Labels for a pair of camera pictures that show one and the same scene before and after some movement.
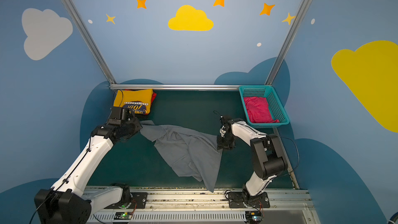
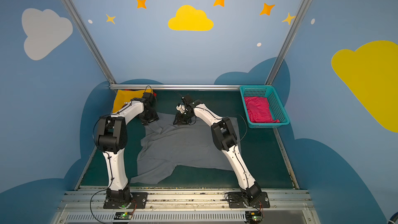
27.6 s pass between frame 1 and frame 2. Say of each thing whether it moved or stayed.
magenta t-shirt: stayed
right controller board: stayed
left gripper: moved
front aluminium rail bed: stayed
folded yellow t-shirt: stayed
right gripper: moved
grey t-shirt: moved
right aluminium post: stayed
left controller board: stayed
